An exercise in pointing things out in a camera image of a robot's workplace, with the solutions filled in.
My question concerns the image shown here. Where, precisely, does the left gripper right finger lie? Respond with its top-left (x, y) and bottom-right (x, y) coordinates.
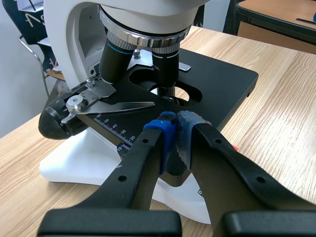
top-left (175, 110), bottom-right (316, 237)

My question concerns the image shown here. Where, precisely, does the white and black microscope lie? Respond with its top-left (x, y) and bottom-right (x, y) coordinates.
top-left (37, 0), bottom-right (259, 225)

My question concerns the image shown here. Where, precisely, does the wooden desk with black frame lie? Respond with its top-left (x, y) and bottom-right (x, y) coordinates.
top-left (223, 0), bottom-right (316, 55)

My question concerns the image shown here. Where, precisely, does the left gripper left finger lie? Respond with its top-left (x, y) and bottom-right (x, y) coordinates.
top-left (37, 111), bottom-right (183, 237)

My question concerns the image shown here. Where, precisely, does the dark blue chair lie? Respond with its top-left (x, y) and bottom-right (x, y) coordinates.
top-left (1, 0), bottom-right (65, 99)

